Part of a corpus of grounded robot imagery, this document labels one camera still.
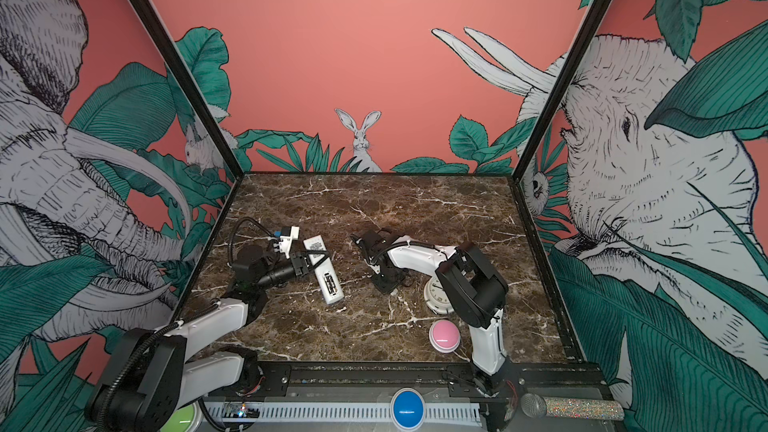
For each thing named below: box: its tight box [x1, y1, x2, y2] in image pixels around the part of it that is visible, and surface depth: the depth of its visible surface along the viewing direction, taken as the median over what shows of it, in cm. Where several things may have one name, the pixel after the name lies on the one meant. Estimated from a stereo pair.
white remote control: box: [303, 235, 345, 305], surface depth 78 cm
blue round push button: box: [390, 387, 426, 431], surface depth 70 cm
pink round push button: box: [428, 319, 461, 354], surface depth 82 cm
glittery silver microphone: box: [521, 393, 625, 422], surface depth 69 cm
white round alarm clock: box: [424, 275, 454, 315], surface depth 86 cm
